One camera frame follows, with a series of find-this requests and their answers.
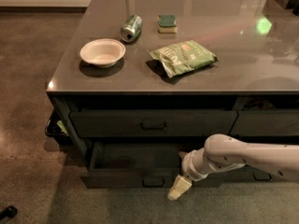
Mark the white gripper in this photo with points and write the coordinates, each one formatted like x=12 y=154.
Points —
x=189 y=167

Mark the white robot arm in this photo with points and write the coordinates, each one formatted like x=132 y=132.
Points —
x=223 y=153

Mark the grey drawer cabinet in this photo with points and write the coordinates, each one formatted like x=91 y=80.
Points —
x=149 y=88

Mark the green chip bag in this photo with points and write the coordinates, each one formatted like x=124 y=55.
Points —
x=184 y=57

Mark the black bin beside cabinet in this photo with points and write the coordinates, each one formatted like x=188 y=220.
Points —
x=53 y=130

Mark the white paper bowl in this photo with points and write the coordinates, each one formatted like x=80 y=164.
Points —
x=102 y=53

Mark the green yellow sponge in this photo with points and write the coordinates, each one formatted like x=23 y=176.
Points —
x=167 y=24

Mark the green soda can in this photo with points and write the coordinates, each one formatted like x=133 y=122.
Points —
x=132 y=28

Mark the black object on floor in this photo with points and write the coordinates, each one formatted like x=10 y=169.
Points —
x=10 y=212

